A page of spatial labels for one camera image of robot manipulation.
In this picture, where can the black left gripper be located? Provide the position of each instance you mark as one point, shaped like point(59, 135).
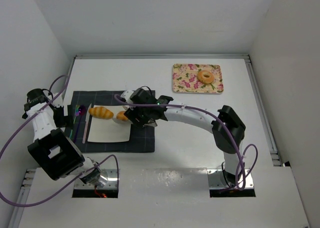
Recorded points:
point(60, 116)

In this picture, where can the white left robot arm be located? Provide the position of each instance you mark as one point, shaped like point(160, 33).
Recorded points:
point(56, 153)

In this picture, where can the white square plate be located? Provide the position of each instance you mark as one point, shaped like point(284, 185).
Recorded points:
point(109, 131)

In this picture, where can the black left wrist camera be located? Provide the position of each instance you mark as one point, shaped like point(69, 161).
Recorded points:
point(34, 97)

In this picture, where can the iridescent purple spoon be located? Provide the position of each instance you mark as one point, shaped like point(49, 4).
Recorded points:
point(82, 112)

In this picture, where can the pink handled knife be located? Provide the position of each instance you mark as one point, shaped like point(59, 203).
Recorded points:
point(87, 117)

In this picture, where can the aluminium frame rail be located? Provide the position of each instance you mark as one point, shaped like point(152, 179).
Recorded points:
point(162, 56)

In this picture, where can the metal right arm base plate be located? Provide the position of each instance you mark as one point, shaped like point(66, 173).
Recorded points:
point(216, 180)

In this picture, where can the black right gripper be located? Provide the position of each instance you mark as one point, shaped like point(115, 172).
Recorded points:
point(135, 116)

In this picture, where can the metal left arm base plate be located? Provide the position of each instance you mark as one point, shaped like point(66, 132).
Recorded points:
point(107, 179)

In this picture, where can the small round bun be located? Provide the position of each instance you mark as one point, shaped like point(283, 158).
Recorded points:
point(121, 116)

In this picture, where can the ring-shaped bagel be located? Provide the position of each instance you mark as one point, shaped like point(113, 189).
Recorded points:
point(205, 77)

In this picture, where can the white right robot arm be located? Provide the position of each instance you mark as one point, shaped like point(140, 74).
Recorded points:
point(227, 129)

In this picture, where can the floral rectangular tray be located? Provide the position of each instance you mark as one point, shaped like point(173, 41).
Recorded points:
point(184, 79)

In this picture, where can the dark blue checked placemat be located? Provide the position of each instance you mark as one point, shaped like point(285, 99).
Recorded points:
point(141, 140)

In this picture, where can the long striped bread roll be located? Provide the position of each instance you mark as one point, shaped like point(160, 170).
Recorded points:
point(101, 112)

